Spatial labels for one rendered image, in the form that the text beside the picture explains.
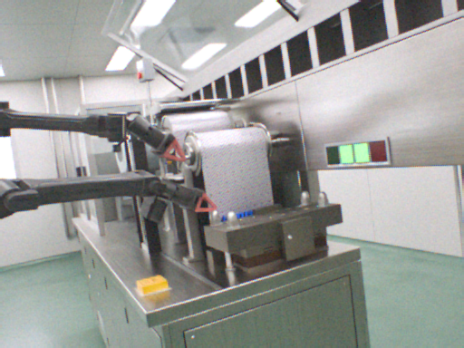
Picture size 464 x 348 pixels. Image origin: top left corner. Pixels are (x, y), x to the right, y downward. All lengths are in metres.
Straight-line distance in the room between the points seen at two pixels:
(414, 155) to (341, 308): 0.52
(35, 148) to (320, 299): 5.94
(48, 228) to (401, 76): 6.20
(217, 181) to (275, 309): 0.43
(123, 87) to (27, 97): 1.50
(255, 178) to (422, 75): 0.63
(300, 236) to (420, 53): 0.58
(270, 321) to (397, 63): 0.73
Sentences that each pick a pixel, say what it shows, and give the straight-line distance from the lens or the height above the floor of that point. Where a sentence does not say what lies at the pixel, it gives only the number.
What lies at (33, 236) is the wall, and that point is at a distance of 6.78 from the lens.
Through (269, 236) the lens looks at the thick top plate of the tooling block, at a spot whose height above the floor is 0.99.
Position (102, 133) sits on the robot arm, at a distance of 1.22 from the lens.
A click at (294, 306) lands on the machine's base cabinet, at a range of 1.16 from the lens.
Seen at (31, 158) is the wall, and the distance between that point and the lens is 6.74.
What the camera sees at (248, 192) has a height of 1.10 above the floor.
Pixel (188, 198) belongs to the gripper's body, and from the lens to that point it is 1.21.
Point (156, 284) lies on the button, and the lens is 1.10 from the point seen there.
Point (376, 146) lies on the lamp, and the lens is 1.08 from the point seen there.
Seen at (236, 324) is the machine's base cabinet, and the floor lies 0.80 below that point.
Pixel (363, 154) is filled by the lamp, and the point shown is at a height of 1.18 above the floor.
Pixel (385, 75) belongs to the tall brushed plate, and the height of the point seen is 1.37.
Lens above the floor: 1.23
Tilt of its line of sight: 3 degrees down
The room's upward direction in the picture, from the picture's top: 8 degrees counter-clockwise
